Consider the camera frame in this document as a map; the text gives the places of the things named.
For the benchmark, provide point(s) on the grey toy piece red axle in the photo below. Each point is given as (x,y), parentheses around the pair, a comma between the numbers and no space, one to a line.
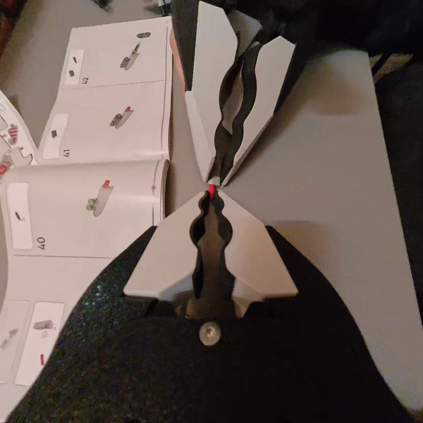
(212,191)

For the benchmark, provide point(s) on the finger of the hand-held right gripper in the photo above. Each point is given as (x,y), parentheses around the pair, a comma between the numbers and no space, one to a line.
(211,66)
(267,86)

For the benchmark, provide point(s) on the toy sticker sheet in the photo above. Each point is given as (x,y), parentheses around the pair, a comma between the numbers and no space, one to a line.
(13,132)

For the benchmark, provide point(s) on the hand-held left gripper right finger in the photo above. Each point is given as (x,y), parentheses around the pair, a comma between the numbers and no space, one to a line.
(261,261)

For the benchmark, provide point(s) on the open instruction booklet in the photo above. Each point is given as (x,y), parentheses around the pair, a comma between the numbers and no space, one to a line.
(99,132)

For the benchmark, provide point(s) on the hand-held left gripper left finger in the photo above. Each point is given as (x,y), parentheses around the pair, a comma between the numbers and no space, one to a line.
(165,257)

